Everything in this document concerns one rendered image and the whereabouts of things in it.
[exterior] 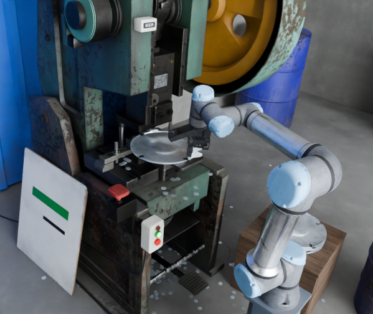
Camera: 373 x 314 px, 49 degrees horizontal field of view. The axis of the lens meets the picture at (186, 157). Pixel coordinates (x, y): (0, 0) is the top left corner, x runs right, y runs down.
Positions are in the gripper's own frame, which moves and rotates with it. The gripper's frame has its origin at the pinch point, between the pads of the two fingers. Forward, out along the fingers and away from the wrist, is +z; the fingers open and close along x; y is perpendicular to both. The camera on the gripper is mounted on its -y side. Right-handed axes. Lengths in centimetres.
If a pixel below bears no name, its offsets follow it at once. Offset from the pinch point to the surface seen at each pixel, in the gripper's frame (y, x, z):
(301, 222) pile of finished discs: 60, -4, 41
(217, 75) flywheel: 14.0, 39.6, -11.7
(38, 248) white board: -71, -4, 72
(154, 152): -13.4, 4.0, 2.8
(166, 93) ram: -9.4, 21.8, -14.5
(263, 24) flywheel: 27, 35, -41
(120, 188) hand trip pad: -25.8, -19.1, -2.9
